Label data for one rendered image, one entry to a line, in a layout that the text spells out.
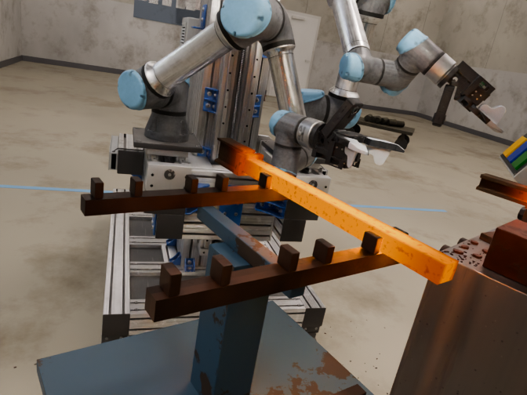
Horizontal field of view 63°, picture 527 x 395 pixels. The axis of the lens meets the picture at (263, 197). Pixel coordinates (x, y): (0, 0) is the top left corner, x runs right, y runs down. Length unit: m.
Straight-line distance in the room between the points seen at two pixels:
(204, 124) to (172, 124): 0.24
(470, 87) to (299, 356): 0.85
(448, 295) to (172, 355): 0.42
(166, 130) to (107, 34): 9.84
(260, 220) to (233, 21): 0.78
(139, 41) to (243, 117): 9.70
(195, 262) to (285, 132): 0.94
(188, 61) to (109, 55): 10.04
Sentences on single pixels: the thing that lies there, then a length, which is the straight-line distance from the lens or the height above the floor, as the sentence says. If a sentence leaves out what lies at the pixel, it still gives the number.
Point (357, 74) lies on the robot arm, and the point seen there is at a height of 1.14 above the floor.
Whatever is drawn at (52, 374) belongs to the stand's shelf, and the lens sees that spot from 0.67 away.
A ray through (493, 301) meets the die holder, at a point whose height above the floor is 0.88.
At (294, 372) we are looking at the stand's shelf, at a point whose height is 0.72.
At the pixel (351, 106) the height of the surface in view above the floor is 1.07.
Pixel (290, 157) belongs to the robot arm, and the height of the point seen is 0.91.
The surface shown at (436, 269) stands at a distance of 0.47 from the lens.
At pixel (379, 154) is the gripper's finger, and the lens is 1.07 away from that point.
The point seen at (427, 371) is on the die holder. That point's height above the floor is 0.72.
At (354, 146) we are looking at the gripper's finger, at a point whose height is 1.00.
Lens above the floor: 1.16
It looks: 19 degrees down
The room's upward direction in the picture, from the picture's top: 10 degrees clockwise
